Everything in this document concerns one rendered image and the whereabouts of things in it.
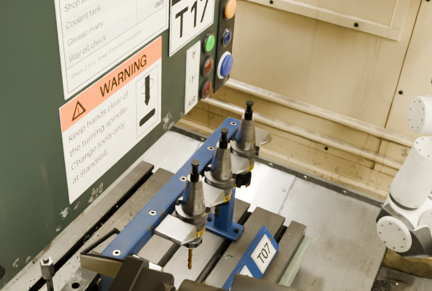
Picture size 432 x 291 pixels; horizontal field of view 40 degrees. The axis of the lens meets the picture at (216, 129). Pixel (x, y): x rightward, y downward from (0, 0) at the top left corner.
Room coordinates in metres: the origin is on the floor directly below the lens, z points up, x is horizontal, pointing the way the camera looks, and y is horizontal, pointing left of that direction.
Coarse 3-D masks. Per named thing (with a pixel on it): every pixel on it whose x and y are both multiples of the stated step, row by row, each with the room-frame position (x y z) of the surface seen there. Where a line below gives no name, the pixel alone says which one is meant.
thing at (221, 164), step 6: (228, 144) 0.88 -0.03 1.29; (216, 150) 0.87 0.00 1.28; (222, 150) 0.86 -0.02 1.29; (228, 150) 0.87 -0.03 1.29; (216, 156) 0.87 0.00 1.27; (222, 156) 0.86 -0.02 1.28; (228, 156) 0.87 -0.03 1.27; (216, 162) 0.86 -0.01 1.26; (222, 162) 0.86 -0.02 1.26; (228, 162) 0.86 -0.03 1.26; (210, 168) 0.87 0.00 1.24; (216, 168) 0.86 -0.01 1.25; (222, 168) 0.86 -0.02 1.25; (228, 168) 0.86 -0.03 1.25; (210, 174) 0.87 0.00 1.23; (216, 174) 0.86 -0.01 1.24; (222, 174) 0.86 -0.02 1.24; (228, 174) 0.86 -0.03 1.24; (222, 180) 0.85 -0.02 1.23
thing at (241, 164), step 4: (232, 156) 0.94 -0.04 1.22; (236, 156) 0.94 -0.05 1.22; (240, 156) 0.94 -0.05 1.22; (232, 160) 0.93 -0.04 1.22; (236, 160) 0.93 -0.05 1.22; (240, 160) 0.93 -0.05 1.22; (244, 160) 0.93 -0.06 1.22; (248, 160) 0.93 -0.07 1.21; (232, 164) 0.91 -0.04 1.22; (236, 164) 0.92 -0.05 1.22; (240, 164) 0.92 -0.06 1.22; (244, 164) 0.92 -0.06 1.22; (248, 164) 0.92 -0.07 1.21; (236, 168) 0.90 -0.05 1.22; (240, 168) 0.90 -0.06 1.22; (244, 168) 0.91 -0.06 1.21; (248, 168) 0.91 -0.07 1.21; (240, 172) 0.90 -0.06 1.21
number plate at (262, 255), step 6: (264, 234) 0.98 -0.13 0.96; (264, 240) 0.97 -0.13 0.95; (258, 246) 0.95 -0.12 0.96; (264, 246) 0.96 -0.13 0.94; (270, 246) 0.97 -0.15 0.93; (258, 252) 0.93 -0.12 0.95; (264, 252) 0.94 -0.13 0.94; (270, 252) 0.96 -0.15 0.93; (258, 258) 0.92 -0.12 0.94; (264, 258) 0.93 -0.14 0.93; (270, 258) 0.94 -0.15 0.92; (258, 264) 0.91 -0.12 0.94; (264, 264) 0.92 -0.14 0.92; (264, 270) 0.91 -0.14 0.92
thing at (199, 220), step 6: (180, 198) 0.79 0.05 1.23; (204, 198) 0.80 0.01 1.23; (180, 204) 0.79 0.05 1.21; (180, 210) 0.76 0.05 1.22; (204, 210) 0.77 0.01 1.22; (180, 216) 0.75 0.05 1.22; (186, 216) 0.75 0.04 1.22; (192, 216) 0.75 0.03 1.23; (198, 216) 0.75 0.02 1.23; (204, 216) 0.75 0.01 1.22; (192, 222) 0.75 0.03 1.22; (198, 222) 0.75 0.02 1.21; (204, 222) 0.76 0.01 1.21
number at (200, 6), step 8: (192, 0) 0.58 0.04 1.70; (200, 0) 0.60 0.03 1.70; (208, 0) 0.62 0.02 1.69; (192, 8) 0.59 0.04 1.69; (200, 8) 0.60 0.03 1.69; (208, 8) 0.62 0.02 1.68; (192, 16) 0.59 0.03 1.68; (200, 16) 0.60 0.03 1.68; (208, 16) 0.62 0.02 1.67; (192, 24) 0.59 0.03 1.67; (200, 24) 0.60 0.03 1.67; (192, 32) 0.59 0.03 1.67
